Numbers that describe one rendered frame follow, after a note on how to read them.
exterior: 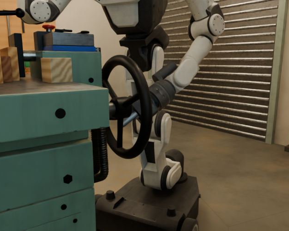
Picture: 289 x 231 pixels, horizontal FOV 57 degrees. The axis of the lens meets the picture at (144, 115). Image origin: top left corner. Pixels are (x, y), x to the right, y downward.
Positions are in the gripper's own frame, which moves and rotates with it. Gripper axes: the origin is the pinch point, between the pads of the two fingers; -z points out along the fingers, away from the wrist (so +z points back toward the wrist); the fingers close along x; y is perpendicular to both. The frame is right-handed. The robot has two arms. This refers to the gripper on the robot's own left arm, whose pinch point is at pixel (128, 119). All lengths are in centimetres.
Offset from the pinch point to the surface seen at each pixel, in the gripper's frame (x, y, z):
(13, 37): 25.9, 29.3, -17.4
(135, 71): 5.9, 25.6, 0.7
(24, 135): 3, 47, -28
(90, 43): 17.1, 27.1, -4.0
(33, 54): 22.7, 25.1, -15.5
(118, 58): 12.5, 20.3, 1.9
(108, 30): 165, -308, 177
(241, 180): -85, -110, 76
